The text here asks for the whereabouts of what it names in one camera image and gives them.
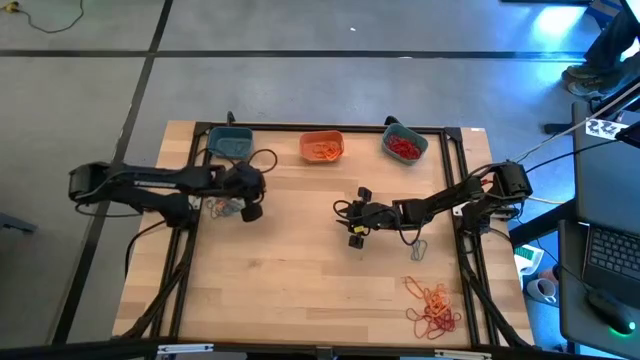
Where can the silver frame bracket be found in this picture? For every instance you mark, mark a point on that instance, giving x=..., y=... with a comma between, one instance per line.
x=185, y=349
x=462, y=354

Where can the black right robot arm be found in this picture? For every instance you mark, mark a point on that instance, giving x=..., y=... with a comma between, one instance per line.
x=450, y=197

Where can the orange rubber band heap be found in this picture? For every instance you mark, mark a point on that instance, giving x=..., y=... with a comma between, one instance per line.
x=327, y=151

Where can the black desk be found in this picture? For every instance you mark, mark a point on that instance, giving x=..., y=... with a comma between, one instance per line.
x=605, y=190

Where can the blue plastic basket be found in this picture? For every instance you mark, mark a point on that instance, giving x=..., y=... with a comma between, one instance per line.
x=214, y=150

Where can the black computer mouse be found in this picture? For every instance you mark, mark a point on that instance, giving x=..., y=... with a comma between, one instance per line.
x=610, y=310

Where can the orange plastic basket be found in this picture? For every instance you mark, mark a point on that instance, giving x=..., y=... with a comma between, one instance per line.
x=306, y=150

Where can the black laptop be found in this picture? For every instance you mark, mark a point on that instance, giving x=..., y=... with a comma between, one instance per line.
x=615, y=255

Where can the grey rubber bands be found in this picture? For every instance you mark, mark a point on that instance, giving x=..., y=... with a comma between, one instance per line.
x=413, y=252

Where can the grey floor object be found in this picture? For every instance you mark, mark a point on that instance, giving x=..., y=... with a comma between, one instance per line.
x=17, y=222

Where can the black aluminium table frame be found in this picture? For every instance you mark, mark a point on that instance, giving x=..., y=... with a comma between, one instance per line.
x=350, y=127

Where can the green and white box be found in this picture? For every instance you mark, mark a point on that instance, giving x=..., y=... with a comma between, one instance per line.
x=527, y=257

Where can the white mug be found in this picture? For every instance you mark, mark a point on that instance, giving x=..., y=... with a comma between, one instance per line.
x=537, y=292

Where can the person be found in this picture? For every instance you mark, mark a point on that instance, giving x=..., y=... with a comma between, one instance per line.
x=607, y=45

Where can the orange and red band pile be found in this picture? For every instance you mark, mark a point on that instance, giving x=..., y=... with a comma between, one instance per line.
x=437, y=305

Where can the white marker tag paper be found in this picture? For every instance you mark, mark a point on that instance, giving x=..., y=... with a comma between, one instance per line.
x=605, y=129

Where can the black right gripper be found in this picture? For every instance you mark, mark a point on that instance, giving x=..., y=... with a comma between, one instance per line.
x=372, y=217

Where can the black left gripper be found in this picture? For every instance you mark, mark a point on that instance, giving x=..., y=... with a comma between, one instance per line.
x=242, y=182

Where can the white rod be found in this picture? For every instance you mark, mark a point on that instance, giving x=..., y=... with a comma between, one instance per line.
x=575, y=124

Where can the red rubber band heap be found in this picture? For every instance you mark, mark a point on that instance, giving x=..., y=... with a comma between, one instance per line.
x=405, y=148

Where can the mint green plastic basket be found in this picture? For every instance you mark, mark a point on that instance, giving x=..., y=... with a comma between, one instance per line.
x=395, y=131

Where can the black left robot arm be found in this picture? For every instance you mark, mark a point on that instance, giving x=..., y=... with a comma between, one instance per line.
x=140, y=182

